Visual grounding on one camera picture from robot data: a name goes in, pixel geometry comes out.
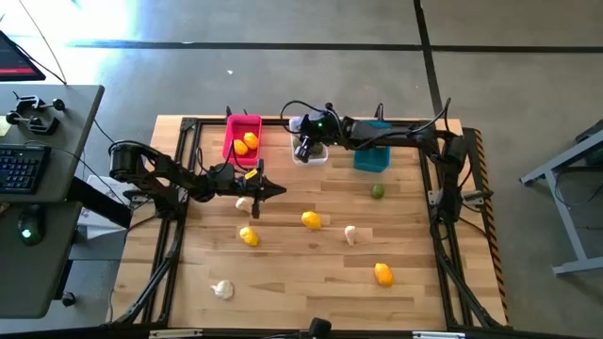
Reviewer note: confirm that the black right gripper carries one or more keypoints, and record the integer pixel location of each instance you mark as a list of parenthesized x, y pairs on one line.
[(332, 132)]

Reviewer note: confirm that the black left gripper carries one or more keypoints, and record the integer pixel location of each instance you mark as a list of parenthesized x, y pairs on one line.
[(247, 187)]

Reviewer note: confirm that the green lime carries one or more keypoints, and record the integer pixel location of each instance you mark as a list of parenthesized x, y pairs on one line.
[(377, 190), (318, 149), (296, 143)]

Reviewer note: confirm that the yellow lemon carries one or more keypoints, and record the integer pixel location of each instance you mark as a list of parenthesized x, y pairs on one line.
[(249, 236), (311, 220), (240, 148), (384, 274), (250, 140)]

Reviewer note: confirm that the white garlic bulb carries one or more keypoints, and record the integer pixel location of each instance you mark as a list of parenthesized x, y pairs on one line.
[(223, 289), (349, 234), (244, 203)]

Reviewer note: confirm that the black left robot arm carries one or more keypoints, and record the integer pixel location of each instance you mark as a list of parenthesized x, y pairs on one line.
[(155, 169)]

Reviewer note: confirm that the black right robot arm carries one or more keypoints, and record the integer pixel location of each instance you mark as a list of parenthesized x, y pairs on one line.
[(391, 134)]

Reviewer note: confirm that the white plastic basket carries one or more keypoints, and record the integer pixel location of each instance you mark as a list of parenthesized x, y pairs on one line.
[(316, 162)]

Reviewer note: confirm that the yellow label tag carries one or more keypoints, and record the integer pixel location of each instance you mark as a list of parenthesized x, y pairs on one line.
[(251, 174)]

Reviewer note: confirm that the blue plastic basket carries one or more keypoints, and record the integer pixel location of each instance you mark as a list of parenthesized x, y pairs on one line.
[(372, 160)]

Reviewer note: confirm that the pink plastic basket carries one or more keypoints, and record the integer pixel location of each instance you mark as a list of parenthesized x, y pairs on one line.
[(235, 129)]

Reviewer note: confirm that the white paper box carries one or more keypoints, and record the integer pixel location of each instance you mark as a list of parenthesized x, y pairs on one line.
[(106, 202)]

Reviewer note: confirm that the yellow black hazard tape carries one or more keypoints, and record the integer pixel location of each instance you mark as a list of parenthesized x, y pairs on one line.
[(487, 212)]

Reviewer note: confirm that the grey desk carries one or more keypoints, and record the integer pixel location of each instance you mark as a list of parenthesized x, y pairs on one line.
[(70, 117)]

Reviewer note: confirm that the black caster wheel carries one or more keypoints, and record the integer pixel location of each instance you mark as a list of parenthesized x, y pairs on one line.
[(68, 298)]

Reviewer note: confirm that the black computer mouse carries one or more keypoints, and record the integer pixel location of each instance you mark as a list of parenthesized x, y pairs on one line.
[(30, 225)]

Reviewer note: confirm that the black c-clamp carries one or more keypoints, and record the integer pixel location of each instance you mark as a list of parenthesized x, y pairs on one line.
[(37, 102), (33, 123)]

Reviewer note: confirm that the black keyboard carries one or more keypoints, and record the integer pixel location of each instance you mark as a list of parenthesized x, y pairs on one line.
[(21, 167)]

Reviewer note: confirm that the computer monitor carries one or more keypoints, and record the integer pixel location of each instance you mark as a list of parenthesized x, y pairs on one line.
[(14, 61)]

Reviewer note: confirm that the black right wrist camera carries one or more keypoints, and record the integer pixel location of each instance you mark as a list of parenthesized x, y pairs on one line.
[(313, 123)]

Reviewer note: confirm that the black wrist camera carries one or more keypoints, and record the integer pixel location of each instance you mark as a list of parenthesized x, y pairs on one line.
[(222, 175), (313, 123)]

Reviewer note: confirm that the black aluminium table frame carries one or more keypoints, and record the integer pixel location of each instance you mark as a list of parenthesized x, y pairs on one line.
[(271, 121)]

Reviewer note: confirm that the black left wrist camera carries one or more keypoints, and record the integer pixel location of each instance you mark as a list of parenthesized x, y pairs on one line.
[(222, 175)]

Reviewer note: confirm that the black table-level camera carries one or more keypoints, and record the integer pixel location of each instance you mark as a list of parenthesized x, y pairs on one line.
[(320, 326)]

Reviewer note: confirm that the silver metal bracket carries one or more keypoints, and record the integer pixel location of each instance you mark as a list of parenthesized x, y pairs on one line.
[(175, 333), (432, 335)]

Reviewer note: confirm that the grey metal desk frame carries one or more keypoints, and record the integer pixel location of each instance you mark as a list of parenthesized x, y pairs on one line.
[(577, 268)]

